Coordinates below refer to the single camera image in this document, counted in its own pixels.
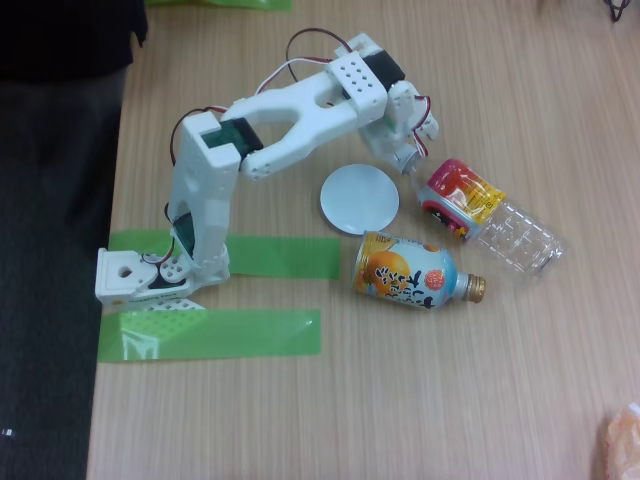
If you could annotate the clear plastic bottle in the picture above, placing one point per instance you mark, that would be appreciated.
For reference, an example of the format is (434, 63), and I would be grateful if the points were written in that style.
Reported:
(465, 195)

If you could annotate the orange juice bottle can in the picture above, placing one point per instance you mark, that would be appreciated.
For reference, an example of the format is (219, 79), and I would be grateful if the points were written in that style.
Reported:
(400, 270)

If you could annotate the white round plate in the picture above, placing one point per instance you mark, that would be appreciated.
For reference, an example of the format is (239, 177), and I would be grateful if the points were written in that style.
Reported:
(360, 197)

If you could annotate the short green tape strip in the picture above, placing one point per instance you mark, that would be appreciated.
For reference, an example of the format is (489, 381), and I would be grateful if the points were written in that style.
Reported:
(285, 257)

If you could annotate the green plastic sheet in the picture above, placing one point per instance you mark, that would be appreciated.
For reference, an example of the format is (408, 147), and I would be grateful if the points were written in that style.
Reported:
(225, 4)

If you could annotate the long green tape strip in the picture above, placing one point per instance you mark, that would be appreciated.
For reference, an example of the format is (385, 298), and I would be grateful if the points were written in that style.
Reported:
(240, 334)

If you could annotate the orange plastic bag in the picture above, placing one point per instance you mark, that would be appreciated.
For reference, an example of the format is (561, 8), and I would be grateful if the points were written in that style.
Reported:
(625, 445)

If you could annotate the small metal object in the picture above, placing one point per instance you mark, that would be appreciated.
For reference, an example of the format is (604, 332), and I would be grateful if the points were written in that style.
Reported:
(7, 433)

